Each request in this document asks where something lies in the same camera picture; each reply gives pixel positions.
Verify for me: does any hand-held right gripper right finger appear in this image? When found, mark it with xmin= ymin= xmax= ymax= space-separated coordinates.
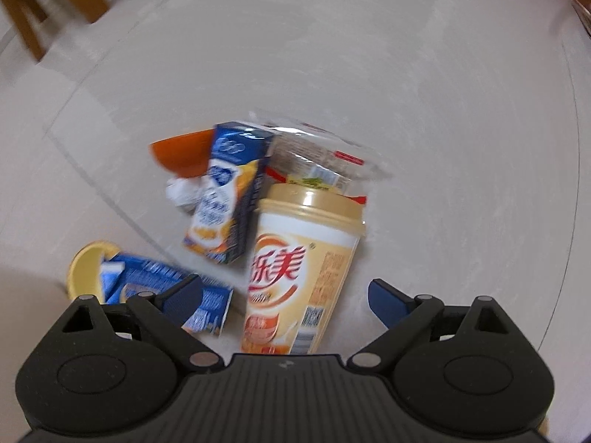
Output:
xmin=347 ymin=278 xmax=532 ymax=374

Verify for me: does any crumpled white tissue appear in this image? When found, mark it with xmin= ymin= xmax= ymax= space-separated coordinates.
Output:
xmin=165 ymin=176 xmax=206 ymax=213

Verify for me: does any orange peel half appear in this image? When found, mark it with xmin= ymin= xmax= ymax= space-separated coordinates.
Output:
xmin=148 ymin=130 xmax=218 ymax=178

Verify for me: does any clear plastic wrapper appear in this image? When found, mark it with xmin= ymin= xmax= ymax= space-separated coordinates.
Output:
xmin=249 ymin=111 xmax=393 ymax=208

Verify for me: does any blue juice carton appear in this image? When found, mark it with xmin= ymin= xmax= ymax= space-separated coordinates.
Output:
xmin=182 ymin=122 xmax=278 ymax=265

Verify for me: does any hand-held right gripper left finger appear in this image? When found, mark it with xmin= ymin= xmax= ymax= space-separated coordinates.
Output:
xmin=44 ymin=274 xmax=221 ymax=374

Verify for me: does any beige milk tea cup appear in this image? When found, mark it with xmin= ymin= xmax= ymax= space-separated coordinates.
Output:
xmin=240 ymin=183 xmax=367 ymax=356

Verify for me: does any wooden chair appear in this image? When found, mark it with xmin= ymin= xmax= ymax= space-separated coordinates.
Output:
xmin=0 ymin=0 xmax=112 ymax=61

